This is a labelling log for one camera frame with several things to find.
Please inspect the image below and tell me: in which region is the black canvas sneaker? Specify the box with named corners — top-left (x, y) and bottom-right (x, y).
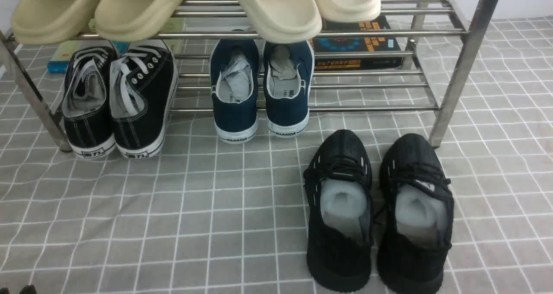
top-left (60, 40), bottom-right (118, 160)
top-left (109, 39), bottom-right (178, 160)

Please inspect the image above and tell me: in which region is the metal shoe rack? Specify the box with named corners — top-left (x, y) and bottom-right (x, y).
top-left (1, 0), bottom-right (499, 153)

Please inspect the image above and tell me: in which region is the navy canvas sneaker right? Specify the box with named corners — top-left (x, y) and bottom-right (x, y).
top-left (262, 41), bottom-right (315, 138)

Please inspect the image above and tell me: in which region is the navy canvas sneaker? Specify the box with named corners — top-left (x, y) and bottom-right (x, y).
top-left (262, 41), bottom-right (315, 138)
top-left (209, 38), bottom-right (261, 144)

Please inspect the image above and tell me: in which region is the black knit sneaker left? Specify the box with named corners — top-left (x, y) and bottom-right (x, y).
top-left (303, 130), bottom-right (374, 293)

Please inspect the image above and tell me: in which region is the black knit sneaker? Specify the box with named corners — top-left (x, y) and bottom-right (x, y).
top-left (376, 133), bottom-right (454, 294)
top-left (303, 130), bottom-right (374, 293)

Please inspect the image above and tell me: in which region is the navy canvas sneaker left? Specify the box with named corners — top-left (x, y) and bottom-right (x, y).
top-left (209, 38), bottom-right (261, 144)

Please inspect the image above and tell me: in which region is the grey checked cloth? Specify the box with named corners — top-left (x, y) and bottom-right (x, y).
top-left (0, 16), bottom-right (552, 294)

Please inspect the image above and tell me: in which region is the black orange book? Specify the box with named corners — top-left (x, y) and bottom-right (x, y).
top-left (309, 35), bottom-right (407, 71)

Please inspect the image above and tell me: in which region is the cream slipper centre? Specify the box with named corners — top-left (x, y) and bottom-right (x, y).
top-left (237, 0), bottom-right (322, 44)

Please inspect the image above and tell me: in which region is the cream slipper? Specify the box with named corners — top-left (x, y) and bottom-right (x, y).
top-left (315, 0), bottom-right (381, 23)
top-left (237, 0), bottom-right (322, 44)

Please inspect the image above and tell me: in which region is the cream slipper right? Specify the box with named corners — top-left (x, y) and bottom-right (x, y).
top-left (315, 0), bottom-right (381, 23)

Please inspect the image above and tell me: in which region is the black knit sneaker right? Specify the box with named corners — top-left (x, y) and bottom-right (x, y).
top-left (376, 133), bottom-right (454, 294)

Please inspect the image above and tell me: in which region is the beige slipper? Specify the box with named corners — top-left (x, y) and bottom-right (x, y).
top-left (95, 0), bottom-right (184, 42)
top-left (10, 0), bottom-right (100, 45)

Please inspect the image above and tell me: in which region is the green blue book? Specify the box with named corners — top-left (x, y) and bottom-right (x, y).
top-left (47, 17), bottom-right (187, 74)

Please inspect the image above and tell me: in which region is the beige slipper far left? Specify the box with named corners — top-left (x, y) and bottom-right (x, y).
top-left (10, 0), bottom-right (100, 45)

